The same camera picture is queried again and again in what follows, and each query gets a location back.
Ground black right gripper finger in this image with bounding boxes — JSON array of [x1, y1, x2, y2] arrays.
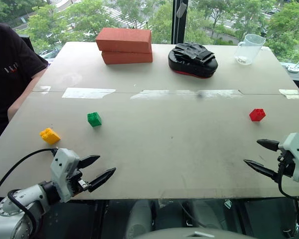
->
[[243, 159, 280, 182], [256, 138, 281, 152]]

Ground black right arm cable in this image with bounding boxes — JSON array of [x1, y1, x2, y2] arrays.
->
[[277, 169, 299, 202]]

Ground person in black t-shirt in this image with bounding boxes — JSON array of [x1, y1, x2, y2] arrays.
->
[[0, 19, 49, 151]]

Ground red toy brick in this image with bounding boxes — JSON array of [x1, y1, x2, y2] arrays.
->
[[249, 108, 267, 122]]

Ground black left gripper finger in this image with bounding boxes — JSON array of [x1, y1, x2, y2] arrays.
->
[[87, 167, 117, 193], [78, 155, 101, 170]]

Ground dark rounded robot leg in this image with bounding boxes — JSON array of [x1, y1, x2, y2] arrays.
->
[[125, 199, 155, 239]]

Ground white round-based stand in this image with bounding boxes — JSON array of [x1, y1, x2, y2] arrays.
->
[[287, 55, 299, 74]]

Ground yellow toy brick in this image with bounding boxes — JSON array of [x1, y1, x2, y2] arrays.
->
[[39, 127, 61, 145]]

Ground black window pillar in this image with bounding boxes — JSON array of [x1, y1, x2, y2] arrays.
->
[[171, 0, 187, 46]]

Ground clear plastic measuring cup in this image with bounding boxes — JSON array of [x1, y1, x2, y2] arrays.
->
[[234, 33, 267, 66]]

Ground black boxing pad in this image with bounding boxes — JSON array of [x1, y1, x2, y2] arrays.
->
[[167, 42, 219, 79]]

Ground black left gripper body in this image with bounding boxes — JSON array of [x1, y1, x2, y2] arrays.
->
[[69, 170, 91, 196]]

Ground grey rounded robot body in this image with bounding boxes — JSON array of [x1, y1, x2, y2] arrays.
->
[[131, 228, 259, 239]]

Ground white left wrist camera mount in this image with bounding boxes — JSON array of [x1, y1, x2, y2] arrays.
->
[[50, 147, 81, 203]]

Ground clear tape strip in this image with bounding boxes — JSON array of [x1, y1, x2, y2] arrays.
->
[[278, 89, 299, 100], [61, 87, 117, 99], [130, 89, 244, 101]]

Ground grey hanging cord tag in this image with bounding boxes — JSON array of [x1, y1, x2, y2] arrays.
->
[[176, 0, 188, 18]]

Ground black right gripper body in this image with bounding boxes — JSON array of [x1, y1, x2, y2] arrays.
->
[[277, 150, 297, 178]]

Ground green toy brick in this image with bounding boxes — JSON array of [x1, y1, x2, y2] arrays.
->
[[87, 112, 102, 128]]

